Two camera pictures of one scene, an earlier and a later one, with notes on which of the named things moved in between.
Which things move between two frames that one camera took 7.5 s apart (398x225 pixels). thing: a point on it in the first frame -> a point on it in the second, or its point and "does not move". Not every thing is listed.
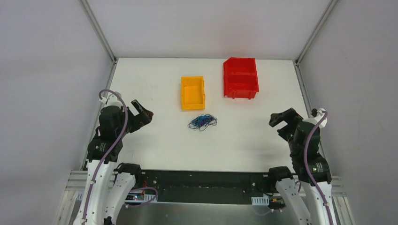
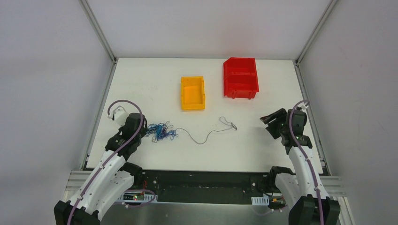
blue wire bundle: (202, 121) -> (160, 131)
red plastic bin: (240, 78) does not move
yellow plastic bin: (193, 96) does not move
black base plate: (205, 186) does not move
